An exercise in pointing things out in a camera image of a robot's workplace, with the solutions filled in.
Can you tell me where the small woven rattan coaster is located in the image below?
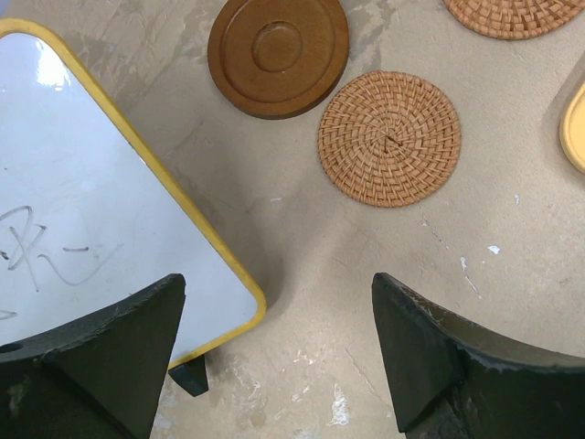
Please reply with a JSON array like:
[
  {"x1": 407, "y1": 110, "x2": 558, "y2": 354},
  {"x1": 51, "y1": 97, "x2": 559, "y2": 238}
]
[{"x1": 317, "y1": 70, "x2": 462, "y2": 208}]

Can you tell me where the yellow framed whiteboard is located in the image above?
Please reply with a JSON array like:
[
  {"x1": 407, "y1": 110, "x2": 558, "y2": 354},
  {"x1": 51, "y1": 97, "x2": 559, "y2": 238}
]
[{"x1": 1, "y1": 18, "x2": 267, "y2": 395}]

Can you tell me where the yellow plastic tray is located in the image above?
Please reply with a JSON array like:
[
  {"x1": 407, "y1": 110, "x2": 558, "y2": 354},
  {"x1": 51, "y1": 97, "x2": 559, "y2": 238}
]
[{"x1": 559, "y1": 83, "x2": 585, "y2": 174}]

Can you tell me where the dark brown wooden coaster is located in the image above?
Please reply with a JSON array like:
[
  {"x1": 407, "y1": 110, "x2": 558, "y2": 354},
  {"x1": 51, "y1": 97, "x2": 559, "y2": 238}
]
[{"x1": 207, "y1": 0, "x2": 349, "y2": 119}]

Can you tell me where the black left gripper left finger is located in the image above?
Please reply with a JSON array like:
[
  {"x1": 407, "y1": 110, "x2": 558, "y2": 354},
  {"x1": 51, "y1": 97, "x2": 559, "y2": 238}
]
[{"x1": 1, "y1": 274, "x2": 186, "y2": 438}]

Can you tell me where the large woven rattan coaster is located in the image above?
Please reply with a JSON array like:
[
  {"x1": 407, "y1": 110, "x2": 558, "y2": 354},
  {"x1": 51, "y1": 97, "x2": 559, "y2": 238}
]
[{"x1": 444, "y1": 0, "x2": 584, "y2": 40}]

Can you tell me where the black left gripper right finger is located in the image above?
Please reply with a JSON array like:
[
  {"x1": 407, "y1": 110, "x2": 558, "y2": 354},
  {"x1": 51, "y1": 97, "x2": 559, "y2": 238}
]
[{"x1": 372, "y1": 273, "x2": 584, "y2": 438}]

